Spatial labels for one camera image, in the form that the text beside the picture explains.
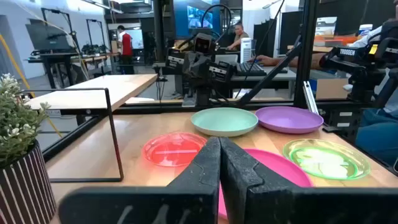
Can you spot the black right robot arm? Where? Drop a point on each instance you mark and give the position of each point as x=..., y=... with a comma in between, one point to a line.
x=202, y=93

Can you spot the black aluminium table frame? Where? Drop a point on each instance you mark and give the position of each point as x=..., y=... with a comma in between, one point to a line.
x=306, y=62

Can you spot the grey desk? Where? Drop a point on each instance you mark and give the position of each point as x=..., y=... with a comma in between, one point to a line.
x=280, y=76

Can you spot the purple plate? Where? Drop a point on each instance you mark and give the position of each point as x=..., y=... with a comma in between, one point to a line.
x=289, y=119

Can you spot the red clear plastic plate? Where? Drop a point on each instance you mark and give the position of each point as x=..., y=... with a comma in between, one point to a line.
x=168, y=152

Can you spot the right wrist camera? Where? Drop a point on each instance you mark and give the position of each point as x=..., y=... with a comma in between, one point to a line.
x=203, y=43

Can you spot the cardboard box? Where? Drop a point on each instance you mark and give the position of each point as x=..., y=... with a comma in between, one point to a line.
x=331, y=88

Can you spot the black keyboard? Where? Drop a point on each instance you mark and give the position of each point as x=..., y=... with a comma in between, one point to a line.
x=248, y=69

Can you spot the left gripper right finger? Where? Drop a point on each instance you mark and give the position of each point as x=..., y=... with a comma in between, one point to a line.
x=245, y=186

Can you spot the green clear plastic plate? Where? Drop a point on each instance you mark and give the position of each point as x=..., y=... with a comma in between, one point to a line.
x=326, y=161

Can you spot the black workstation table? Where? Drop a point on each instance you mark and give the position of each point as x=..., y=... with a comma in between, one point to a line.
x=53, y=57

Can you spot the mint green plate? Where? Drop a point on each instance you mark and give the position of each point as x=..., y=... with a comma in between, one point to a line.
x=224, y=121

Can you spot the wooden shelf black metal legs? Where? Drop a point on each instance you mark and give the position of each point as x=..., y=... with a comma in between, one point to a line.
x=93, y=90

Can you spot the silver metal bar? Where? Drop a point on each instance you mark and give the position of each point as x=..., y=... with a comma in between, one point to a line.
x=311, y=99

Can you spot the blue wall screen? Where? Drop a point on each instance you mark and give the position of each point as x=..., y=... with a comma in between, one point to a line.
x=199, y=17

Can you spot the plant in striped pot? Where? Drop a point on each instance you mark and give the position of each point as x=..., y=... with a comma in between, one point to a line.
x=25, y=193

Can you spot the white computer tower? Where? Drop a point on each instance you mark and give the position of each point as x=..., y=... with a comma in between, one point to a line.
x=245, y=49

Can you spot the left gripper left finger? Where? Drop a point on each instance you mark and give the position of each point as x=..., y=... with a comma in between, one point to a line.
x=199, y=174

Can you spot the black Trossen labelled robot arm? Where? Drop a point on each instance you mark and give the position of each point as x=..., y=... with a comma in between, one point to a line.
x=360, y=74

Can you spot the magenta pink plate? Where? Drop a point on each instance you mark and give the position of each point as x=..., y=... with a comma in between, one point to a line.
x=280, y=168

